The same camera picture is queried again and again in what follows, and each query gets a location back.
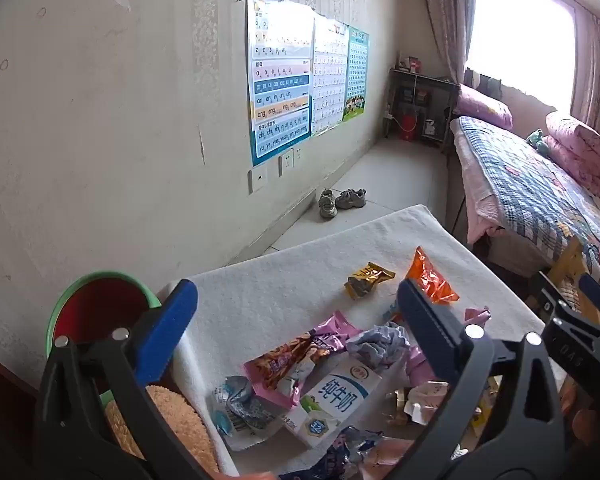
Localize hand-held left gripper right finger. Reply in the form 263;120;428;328
396;278;567;480

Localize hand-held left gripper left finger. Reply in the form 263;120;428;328
32;278;217;480

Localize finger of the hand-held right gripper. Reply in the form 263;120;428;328
537;271;600;333
577;274;600;317

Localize orange snack bag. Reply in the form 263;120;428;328
405;246;461;306

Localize grey tissue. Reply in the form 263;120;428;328
346;324;411;369

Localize green red trash bin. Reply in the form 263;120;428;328
46;271;164;407

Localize yellow brown snack wrapper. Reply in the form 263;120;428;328
344;262;397;301

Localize white milk carton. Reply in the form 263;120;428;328
284;355;384;450

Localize pink snack wrapper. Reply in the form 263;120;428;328
243;310;364;409

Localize yellow wooden chair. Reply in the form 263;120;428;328
550;236;600;311

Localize pink foil wrapper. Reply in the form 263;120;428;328
405;345;437;387

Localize white crumpled wrapper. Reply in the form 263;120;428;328
404;381;452;427

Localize gold candy wrapper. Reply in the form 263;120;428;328
383;391;409;423

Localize orange fluffy cushion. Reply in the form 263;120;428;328
105;385;220;473

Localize blue white wrapper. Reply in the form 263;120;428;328
211;375;292;453

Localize bed with patchwork quilt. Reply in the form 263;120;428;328
450;115;600;301

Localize white towel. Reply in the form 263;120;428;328
157;204;566;478

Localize pink folded quilt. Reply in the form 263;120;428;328
542;111;600;198

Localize dark blue wrapper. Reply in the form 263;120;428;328
280;426;386;480

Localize green plush toy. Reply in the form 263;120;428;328
526;129;552;157

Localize dark brown wooden furniture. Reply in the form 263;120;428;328
0;345;43;480

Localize red bucket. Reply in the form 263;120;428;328
397;112;421;142

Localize pink pillow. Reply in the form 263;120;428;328
454;83;515;131

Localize metal shelf unit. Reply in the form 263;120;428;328
384;67;462;150

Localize patterned curtain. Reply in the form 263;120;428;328
400;0;477;86
570;7;600;133

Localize bright window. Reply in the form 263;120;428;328
464;0;578;113

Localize green wall poster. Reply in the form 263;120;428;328
341;25;371;124

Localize white wall poster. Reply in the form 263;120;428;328
310;10;351;137

